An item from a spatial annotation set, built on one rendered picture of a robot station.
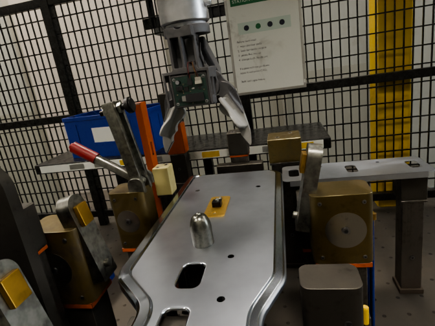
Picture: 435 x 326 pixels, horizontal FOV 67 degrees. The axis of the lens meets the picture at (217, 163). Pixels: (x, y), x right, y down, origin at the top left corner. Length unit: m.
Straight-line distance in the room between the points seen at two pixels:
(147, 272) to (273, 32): 0.83
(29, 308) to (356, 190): 0.43
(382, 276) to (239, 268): 0.56
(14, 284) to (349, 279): 0.35
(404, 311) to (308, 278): 0.45
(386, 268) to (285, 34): 0.71
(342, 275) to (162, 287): 0.22
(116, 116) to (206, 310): 0.36
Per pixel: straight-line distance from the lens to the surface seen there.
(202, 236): 0.48
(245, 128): 0.55
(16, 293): 0.38
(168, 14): 0.52
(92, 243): 0.50
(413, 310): 0.86
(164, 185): 0.70
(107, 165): 0.65
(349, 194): 0.51
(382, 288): 0.91
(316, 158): 0.50
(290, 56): 1.09
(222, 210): 0.59
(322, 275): 0.44
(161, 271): 0.47
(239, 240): 0.50
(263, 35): 1.09
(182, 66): 0.52
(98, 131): 1.07
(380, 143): 1.21
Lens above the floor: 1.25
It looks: 16 degrees down
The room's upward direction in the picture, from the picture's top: 9 degrees counter-clockwise
